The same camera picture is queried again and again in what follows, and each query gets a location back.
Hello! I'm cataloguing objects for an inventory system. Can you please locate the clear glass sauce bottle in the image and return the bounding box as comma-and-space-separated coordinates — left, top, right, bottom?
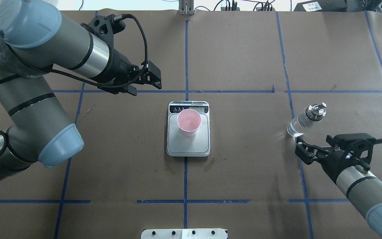
287, 102, 327, 138

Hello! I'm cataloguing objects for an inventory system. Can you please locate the silver digital kitchen scale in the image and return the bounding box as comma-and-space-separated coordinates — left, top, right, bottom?
166, 101, 211, 157

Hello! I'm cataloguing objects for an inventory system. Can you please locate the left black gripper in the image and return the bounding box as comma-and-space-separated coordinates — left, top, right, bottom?
102, 50, 162, 96

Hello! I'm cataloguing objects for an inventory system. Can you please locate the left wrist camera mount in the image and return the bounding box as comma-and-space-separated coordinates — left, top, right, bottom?
80, 14, 126, 46

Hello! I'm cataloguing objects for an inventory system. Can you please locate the pink plastic cup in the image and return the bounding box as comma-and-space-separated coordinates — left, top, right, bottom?
176, 109, 201, 137

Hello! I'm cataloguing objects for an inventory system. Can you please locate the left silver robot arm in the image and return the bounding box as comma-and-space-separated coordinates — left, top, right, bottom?
0, 0, 162, 181

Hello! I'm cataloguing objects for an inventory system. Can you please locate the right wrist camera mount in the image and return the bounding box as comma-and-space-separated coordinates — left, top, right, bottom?
326, 133, 376, 167

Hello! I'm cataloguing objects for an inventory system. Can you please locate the aluminium frame post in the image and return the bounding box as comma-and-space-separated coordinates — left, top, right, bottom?
178, 0, 195, 16

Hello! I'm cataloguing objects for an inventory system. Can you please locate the black box with label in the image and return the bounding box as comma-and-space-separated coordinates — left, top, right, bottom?
293, 0, 347, 12

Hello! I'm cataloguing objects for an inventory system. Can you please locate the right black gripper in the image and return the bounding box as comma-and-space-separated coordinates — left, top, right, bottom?
295, 140, 370, 184

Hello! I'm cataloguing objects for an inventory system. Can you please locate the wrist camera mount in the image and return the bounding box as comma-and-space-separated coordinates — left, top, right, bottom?
80, 14, 126, 46
326, 133, 376, 167

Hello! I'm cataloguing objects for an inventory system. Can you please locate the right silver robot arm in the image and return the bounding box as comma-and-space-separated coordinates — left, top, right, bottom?
295, 136, 382, 238

